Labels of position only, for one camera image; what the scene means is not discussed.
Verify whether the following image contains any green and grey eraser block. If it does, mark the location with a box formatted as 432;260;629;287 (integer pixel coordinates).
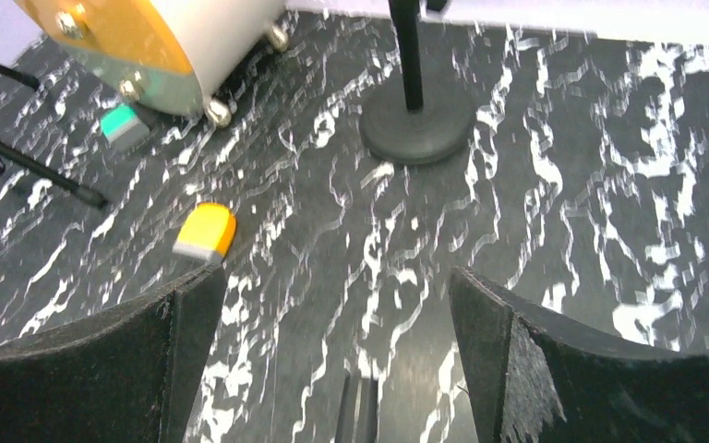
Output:
100;104;150;150

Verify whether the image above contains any black tripod music stand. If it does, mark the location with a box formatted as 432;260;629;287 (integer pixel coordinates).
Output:
0;64;108;208

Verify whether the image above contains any round three-colour drawer cabinet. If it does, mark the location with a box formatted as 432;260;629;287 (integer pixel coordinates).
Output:
18;0;289;127

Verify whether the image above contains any black desktop microphone stand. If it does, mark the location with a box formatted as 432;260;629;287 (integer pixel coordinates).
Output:
358;1;475;165

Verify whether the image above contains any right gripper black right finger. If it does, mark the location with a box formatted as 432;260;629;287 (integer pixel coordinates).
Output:
449;268;709;442

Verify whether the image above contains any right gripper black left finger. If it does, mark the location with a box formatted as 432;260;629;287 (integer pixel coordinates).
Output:
0;265;227;442

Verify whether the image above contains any yellow and grey eraser block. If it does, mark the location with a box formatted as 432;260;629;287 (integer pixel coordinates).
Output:
172;202;237;264

